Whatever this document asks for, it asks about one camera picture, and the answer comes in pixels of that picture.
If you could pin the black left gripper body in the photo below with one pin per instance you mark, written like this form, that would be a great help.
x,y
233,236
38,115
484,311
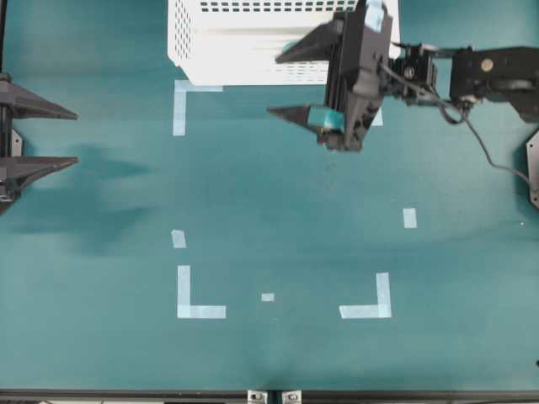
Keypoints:
x,y
7,195

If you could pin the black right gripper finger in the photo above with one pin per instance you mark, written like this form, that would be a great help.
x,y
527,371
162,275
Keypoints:
x,y
317,45
298,115

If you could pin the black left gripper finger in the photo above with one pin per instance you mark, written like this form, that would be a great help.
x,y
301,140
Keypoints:
x,y
20,172
24,104

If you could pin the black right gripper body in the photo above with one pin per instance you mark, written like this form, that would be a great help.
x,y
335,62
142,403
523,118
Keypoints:
x,y
356,43

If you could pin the light blue tape roll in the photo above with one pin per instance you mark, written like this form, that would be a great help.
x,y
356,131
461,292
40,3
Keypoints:
x,y
326,118

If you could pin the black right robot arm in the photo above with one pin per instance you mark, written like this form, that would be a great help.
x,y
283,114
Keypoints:
x,y
432,76

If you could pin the top right tape corner marker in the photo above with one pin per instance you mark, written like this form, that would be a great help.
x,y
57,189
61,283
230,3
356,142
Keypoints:
x,y
378,120

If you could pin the tape corner marker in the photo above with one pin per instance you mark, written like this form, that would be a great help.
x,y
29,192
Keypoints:
x,y
181,90
185,308
381,310
378,120

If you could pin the white plastic perforated basket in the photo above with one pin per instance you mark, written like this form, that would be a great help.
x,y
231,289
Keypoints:
x,y
235,43

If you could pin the top left tape corner marker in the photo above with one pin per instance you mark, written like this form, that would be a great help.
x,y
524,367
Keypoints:
x,y
181,90

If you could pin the small right tape strip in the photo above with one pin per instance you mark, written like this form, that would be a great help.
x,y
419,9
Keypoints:
x,y
410,218

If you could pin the small tape strip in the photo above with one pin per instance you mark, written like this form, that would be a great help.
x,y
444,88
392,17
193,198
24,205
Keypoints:
x,y
178,239
410,218

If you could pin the small left tape strip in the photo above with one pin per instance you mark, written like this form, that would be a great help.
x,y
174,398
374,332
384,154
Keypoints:
x,y
178,239

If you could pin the bottom right tape corner marker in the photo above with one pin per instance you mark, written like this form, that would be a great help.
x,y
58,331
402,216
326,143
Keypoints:
x,y
381,310

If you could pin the bottom left tape corner marker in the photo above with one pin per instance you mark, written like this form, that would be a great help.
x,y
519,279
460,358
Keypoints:
x,y
185,308

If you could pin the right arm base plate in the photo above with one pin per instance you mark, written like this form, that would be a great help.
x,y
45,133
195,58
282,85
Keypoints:
x,y
532,157

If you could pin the right metal table bracket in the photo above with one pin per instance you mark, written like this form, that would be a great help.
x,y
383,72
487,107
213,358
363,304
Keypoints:
x,y
291,397

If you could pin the metal table bracket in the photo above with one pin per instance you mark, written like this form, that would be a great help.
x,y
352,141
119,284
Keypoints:
x,y
291,397
257,397

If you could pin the left metal table bracket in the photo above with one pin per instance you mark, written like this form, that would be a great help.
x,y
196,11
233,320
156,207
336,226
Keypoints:
x,y
257,397

